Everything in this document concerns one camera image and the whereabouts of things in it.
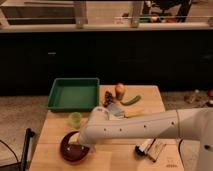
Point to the dark maroon bowl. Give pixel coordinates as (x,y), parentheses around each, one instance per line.
(72,152)

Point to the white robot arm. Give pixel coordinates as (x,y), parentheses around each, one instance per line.
(189,124)

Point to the green plastic tray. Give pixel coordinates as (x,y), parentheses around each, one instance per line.
(73,95)

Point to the dark grape bunch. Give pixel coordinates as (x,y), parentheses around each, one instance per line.
(108,98)

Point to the orange fruit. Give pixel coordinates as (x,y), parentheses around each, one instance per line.
(119,91)

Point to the grey blue cloth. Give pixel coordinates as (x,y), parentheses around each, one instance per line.
(115,110)

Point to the green cucumber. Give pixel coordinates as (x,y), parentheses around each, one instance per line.
(131,101)

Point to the small green cup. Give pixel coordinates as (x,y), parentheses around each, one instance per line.
(75,120)

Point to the black white marker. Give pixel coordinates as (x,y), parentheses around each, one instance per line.
(142,149)

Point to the wooden brush block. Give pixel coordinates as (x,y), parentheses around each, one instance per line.
(155,150)

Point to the clutter items on floor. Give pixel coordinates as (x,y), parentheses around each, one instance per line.
(202,100)

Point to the black chair frame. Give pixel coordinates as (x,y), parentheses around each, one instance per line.
(29,135)

